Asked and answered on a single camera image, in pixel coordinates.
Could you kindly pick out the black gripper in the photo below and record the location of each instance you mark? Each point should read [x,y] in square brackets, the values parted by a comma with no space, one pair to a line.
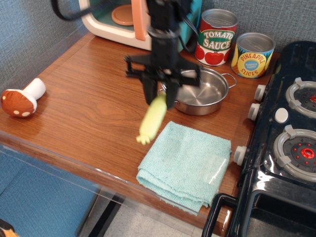
[162,64]

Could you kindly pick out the spoon with yellow-green handle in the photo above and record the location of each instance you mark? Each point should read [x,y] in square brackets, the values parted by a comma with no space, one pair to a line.
[152,120]

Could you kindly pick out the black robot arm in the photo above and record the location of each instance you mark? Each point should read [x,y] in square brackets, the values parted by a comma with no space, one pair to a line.
[167,15]

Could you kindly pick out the light blue folded cloth napkin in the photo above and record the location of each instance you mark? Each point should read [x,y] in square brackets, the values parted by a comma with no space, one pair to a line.
[185,167]

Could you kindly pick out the small stainless steel pot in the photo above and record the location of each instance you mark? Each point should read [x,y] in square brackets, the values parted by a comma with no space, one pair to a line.
[208,96]

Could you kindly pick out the toy microwave teal and cream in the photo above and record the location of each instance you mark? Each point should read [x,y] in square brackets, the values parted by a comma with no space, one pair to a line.
[127,22]

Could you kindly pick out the tomato sauce can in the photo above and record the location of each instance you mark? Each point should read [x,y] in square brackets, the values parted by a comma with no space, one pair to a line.
[215,36]

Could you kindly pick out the pineapple slices can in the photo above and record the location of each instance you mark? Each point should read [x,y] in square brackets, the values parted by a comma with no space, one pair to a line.
[252,55]

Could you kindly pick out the plush brown mushroom toy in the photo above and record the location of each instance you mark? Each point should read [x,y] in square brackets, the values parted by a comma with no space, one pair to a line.
[23,103]

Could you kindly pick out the black toy stove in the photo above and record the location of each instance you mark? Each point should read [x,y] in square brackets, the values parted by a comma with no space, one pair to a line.
[277,185]

